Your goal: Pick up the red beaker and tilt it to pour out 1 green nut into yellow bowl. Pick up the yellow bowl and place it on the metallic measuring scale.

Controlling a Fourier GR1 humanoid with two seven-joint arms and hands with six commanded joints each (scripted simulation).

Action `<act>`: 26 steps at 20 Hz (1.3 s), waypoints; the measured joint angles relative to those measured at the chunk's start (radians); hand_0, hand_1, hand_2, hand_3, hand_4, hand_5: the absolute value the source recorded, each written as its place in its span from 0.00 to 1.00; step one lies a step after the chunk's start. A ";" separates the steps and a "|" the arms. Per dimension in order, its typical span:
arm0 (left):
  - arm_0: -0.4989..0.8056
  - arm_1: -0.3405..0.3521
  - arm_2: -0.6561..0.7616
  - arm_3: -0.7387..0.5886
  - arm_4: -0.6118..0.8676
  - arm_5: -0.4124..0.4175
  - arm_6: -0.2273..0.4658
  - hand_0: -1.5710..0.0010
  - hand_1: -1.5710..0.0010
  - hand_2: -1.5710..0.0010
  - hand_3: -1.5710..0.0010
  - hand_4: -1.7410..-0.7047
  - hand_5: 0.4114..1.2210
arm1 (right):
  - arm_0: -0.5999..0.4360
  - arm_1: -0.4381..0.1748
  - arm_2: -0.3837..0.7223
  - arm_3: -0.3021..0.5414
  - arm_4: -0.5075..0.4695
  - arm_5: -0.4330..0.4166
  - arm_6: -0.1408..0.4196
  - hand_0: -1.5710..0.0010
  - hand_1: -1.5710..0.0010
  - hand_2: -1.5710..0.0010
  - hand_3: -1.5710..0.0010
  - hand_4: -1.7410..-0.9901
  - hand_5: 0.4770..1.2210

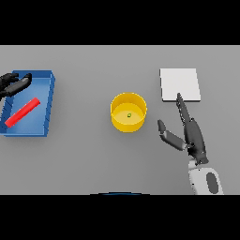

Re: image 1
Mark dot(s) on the red beaker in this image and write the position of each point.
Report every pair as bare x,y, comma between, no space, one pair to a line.
22,112

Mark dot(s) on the green nut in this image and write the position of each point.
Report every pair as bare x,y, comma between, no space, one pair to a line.
129,115

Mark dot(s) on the pale square measuring scale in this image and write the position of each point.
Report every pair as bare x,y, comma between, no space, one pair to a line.
180,84

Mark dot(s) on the yellow bowl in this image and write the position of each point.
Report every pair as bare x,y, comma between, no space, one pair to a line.
128,112

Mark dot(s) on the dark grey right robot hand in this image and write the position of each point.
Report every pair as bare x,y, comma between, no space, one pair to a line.
194,136

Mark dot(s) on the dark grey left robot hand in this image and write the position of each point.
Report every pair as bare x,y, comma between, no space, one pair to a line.
15,86

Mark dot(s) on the blue plastic tray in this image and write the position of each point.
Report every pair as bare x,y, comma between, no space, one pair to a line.
29,115

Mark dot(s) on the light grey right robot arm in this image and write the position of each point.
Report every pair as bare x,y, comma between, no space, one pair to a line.
204,182

